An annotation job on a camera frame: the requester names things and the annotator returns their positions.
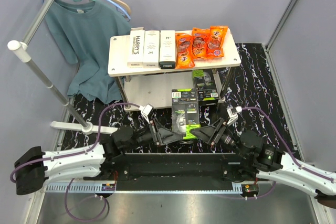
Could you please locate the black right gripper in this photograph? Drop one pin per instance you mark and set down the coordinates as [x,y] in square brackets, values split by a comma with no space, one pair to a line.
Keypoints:
[208,132]

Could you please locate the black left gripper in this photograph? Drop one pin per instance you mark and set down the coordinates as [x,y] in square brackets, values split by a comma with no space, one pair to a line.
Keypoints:
[163,135]

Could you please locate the green black Gillette box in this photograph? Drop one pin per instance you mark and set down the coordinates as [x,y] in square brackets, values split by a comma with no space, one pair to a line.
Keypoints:
[205,84]
[185,113]

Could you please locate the orange razor pack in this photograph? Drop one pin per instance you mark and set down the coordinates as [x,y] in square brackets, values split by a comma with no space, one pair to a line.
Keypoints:
[184,56]
[215,41]
[199,46]

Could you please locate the white Harry's box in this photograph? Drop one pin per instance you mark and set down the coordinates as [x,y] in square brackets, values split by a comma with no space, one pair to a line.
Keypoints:
[167,57]
[151,49]

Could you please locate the white Harry's box lettered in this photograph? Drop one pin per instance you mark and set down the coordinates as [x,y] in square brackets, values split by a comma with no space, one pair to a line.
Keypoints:
[136,48]

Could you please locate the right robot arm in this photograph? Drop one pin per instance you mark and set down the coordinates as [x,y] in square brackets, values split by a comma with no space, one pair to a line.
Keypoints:
[263,161]

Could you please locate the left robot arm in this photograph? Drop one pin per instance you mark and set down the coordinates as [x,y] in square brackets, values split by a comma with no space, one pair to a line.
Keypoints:
[36,168]

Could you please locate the white two-tier shelf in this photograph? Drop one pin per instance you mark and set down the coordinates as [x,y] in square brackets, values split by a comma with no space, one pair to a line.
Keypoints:
[153,85]

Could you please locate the teal t-shirt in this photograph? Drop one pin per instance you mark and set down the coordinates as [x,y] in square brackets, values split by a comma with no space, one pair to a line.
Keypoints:
[83,32]

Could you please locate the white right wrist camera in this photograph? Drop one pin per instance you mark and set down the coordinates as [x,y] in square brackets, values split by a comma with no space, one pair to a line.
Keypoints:
[233,114]

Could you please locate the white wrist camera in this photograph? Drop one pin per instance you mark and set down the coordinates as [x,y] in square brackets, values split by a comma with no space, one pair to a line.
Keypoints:
[146,112]
[233,114]

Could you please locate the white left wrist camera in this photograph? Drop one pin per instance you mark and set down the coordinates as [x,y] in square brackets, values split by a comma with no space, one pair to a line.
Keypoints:
[146,112]

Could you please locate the white slotted cable duct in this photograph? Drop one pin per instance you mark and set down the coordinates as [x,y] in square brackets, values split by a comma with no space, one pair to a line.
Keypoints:
[225,188]

